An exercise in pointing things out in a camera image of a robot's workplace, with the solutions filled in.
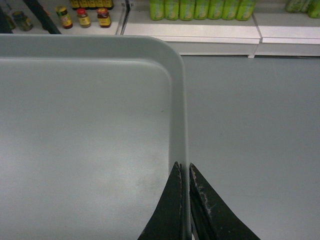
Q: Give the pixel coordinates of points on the red-lid sauce jar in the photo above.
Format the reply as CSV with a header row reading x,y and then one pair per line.
x,y
103,17

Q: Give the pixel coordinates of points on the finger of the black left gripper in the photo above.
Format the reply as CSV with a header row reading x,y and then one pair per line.
x,y
39,12

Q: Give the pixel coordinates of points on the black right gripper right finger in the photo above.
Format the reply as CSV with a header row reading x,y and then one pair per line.
x,y
212,218

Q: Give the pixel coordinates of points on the yellow-label sauce jar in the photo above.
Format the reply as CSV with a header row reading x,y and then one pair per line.
x,y
64,17

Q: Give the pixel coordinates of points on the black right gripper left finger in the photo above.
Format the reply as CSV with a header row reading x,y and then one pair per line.
x,y
166,220

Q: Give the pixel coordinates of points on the green drink bottle row item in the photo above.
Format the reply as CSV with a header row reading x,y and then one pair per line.
x,y
156,9

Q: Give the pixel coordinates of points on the grey silver tray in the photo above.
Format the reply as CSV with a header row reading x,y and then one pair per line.
x,y
90,128

